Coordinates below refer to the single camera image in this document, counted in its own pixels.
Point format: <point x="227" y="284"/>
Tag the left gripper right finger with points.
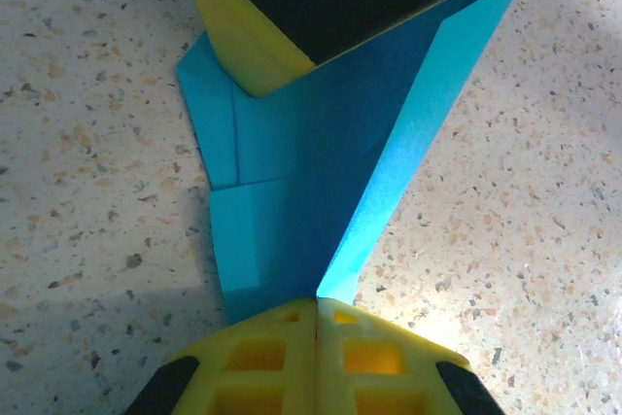
<point x="374" y="376"/>

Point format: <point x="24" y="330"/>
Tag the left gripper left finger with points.
<point x="262" y="376"/>

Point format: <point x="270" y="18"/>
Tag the blue paper sheet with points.
<point x="311" y="167"/>

